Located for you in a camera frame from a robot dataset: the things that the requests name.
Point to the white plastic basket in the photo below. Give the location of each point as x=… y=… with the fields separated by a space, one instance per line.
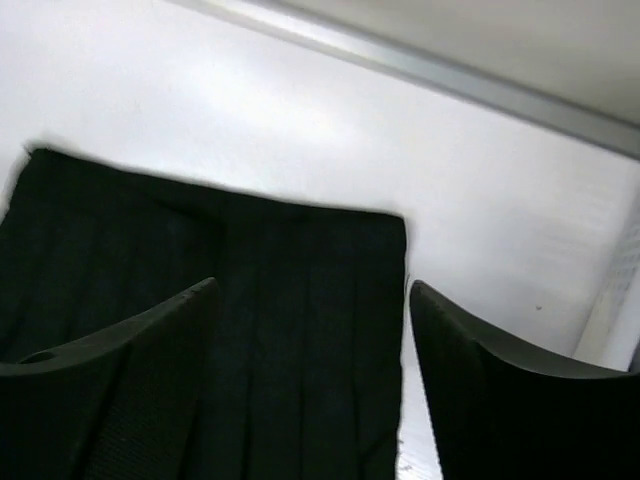
x=611 y=334

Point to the aluminium table edge rail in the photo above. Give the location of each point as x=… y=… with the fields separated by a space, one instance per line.
x=355 y=45

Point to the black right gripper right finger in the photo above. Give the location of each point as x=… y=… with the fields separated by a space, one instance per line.
x=504 y=408

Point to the black pleated skirt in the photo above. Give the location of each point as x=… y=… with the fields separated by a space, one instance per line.
x=303 y=374

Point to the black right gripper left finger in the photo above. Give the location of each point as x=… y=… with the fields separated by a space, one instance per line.
x=116 y=404

